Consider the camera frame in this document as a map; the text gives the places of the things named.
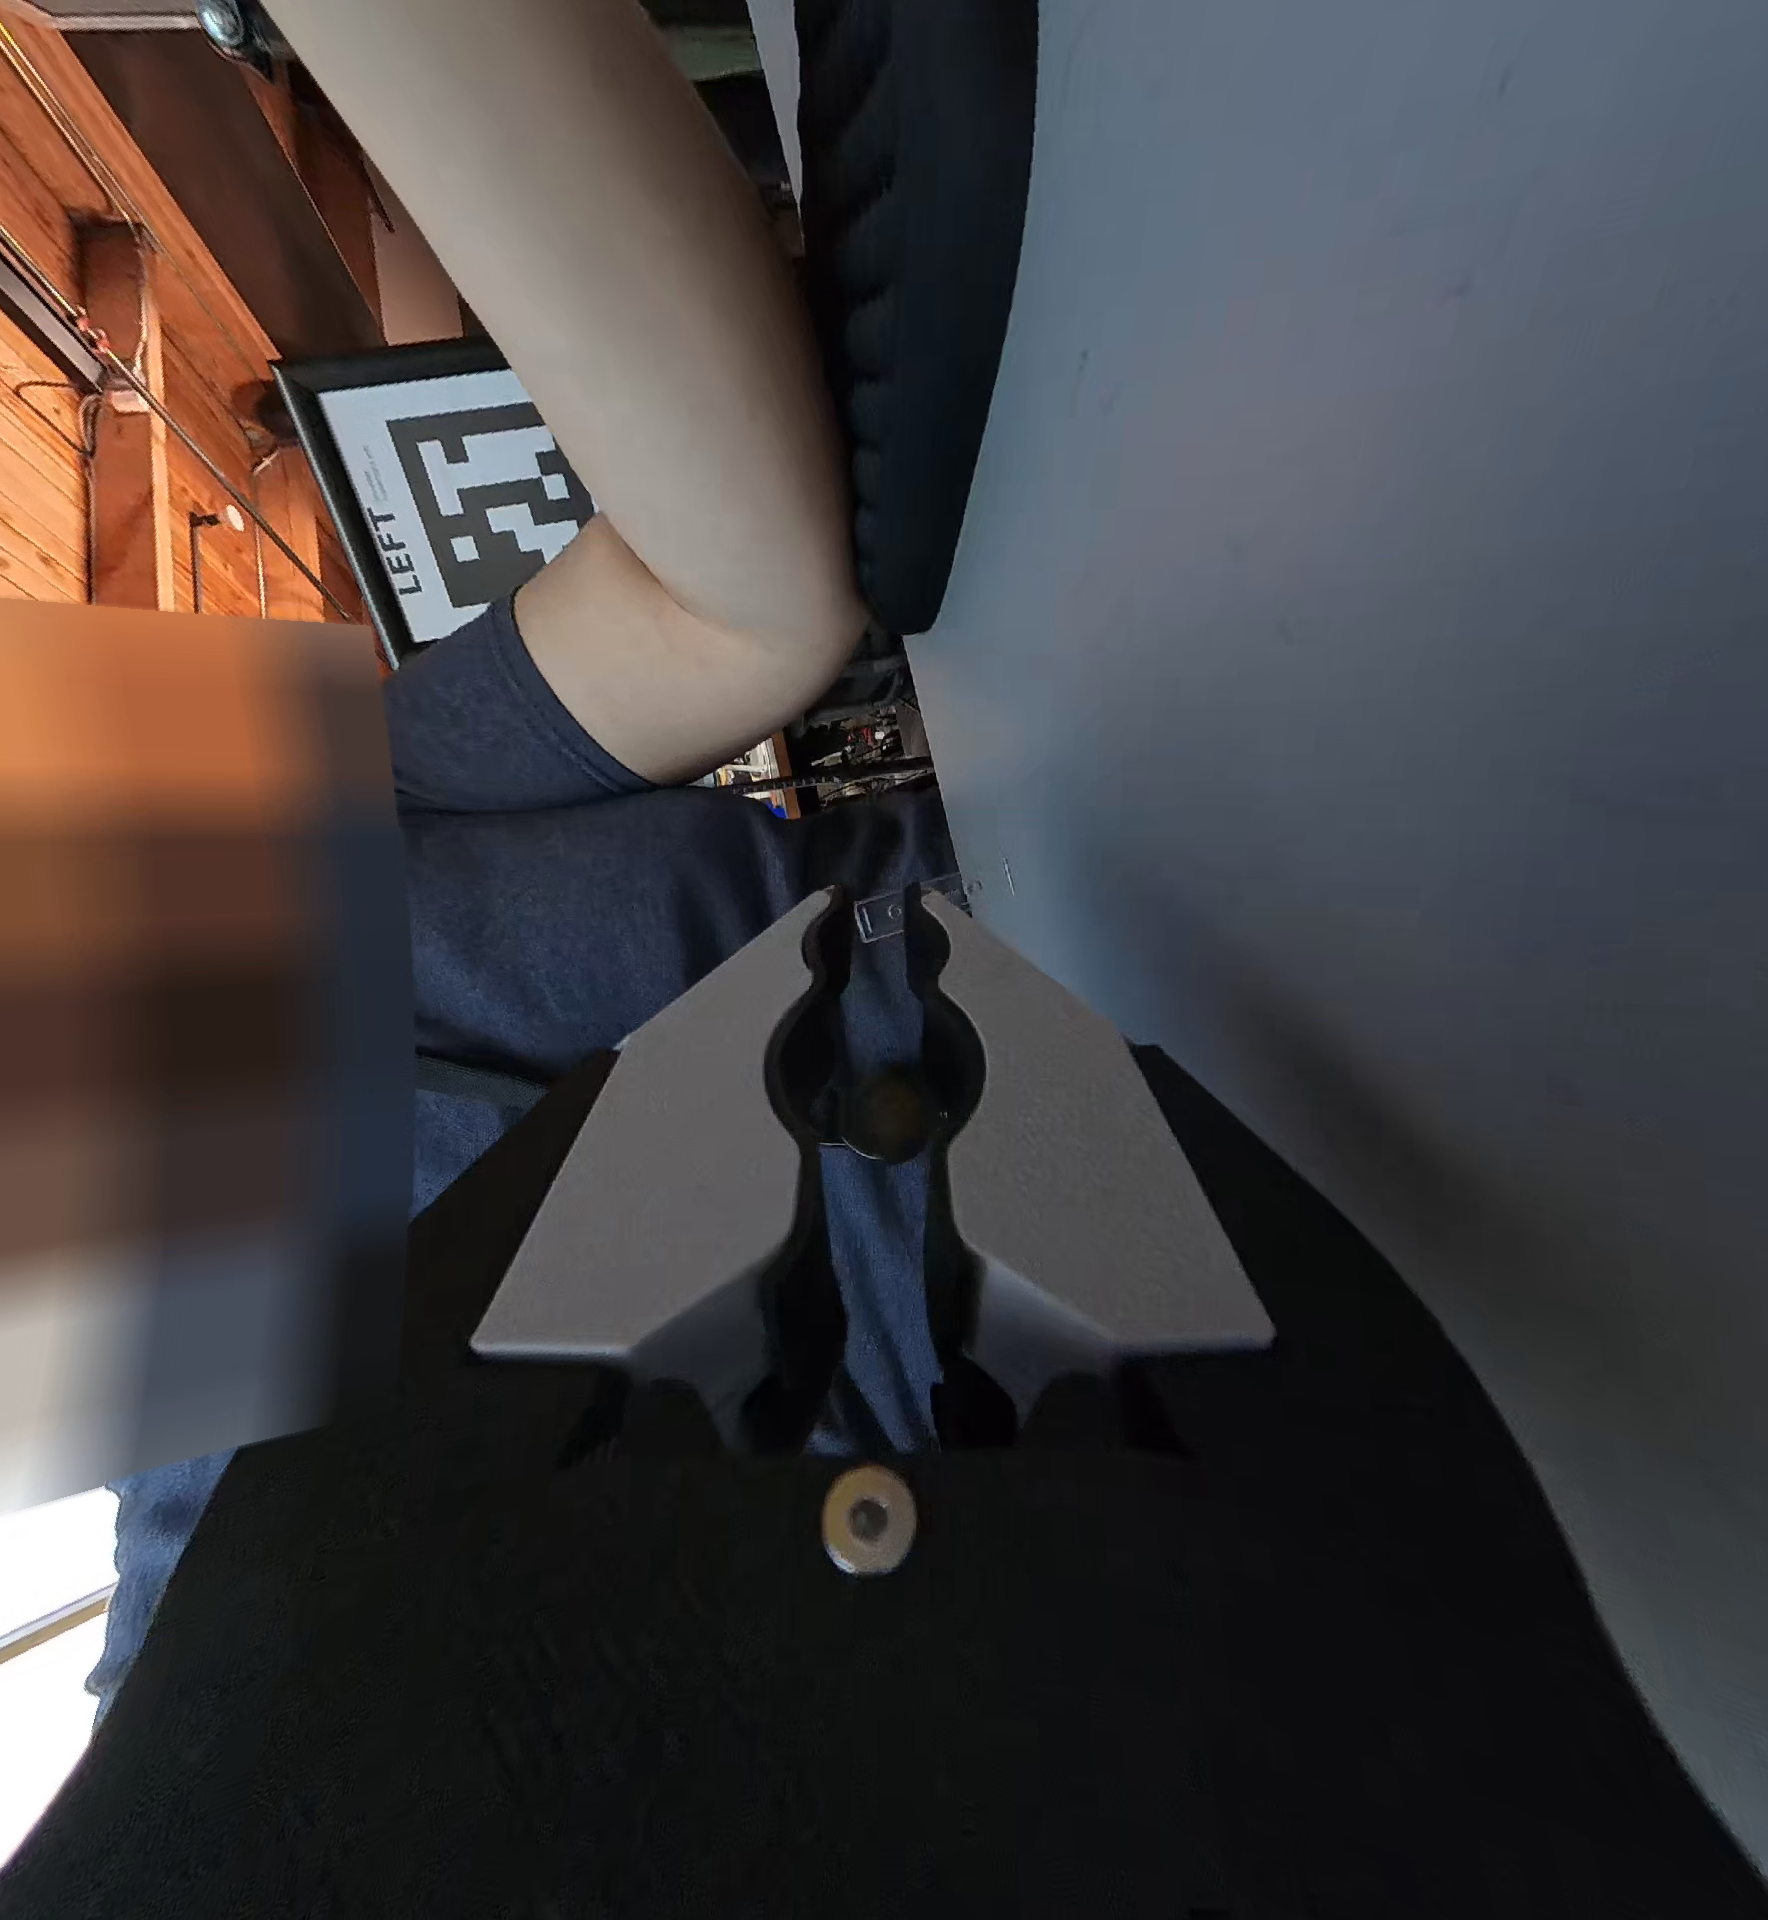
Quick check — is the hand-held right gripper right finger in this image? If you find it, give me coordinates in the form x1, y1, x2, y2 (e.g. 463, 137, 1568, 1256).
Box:
898, 885, 1273, 1420

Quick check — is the person's blue sweater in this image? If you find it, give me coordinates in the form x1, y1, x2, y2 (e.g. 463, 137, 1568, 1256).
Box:
87, 593, 975, 1728

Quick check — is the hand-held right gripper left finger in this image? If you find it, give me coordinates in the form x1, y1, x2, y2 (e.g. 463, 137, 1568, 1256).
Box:
468, 885, 847, 1455

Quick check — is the clear lego plate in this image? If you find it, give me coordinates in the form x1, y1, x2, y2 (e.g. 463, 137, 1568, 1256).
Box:
854, 862, 1014, 944

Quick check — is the person's left forearm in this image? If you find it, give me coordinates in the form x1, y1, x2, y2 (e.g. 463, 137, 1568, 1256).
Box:
259, 0, 871, 790

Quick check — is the framed black white marker sign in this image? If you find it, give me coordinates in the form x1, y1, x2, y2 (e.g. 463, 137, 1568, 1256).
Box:
271, 343, 602, 671

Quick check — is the black wrist rest pad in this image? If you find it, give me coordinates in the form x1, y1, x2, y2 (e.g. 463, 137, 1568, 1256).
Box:
795, 0, 1044, 632

